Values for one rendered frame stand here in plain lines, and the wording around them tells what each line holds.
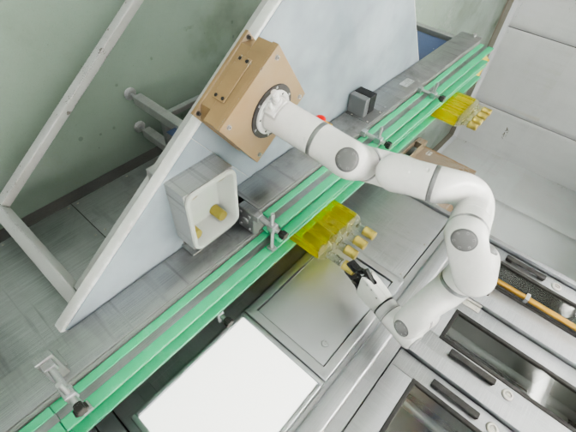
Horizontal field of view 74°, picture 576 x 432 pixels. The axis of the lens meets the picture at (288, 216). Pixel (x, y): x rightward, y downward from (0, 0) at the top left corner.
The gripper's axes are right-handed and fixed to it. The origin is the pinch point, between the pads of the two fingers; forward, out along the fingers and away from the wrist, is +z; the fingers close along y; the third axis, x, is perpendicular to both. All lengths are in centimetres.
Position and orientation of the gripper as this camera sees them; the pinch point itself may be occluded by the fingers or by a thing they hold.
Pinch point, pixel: (352, 269)
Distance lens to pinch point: 127.0
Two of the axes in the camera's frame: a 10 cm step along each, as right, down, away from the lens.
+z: -5.3, -6.5, 5.4
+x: -8.4, 3.6, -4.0
